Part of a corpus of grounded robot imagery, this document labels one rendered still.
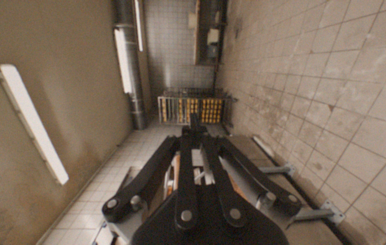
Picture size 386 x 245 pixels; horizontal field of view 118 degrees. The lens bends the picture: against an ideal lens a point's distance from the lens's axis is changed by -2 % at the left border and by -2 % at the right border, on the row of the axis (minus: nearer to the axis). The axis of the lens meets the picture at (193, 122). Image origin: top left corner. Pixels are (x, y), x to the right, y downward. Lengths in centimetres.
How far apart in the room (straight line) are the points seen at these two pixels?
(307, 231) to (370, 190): 48
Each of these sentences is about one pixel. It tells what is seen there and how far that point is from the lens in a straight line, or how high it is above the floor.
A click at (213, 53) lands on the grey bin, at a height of 32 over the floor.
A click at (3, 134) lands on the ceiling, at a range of 175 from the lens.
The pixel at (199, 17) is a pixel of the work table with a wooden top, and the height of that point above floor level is 84.
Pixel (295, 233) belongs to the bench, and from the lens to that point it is 136.
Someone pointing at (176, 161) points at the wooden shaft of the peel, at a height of 119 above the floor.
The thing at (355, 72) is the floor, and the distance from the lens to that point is 144.
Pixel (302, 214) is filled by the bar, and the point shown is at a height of 28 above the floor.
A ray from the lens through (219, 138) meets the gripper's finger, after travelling 16.
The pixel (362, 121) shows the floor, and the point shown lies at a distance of 138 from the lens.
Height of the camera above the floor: 117
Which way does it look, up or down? 3 degrees down
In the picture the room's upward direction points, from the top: 89 degrees counter-clockwise
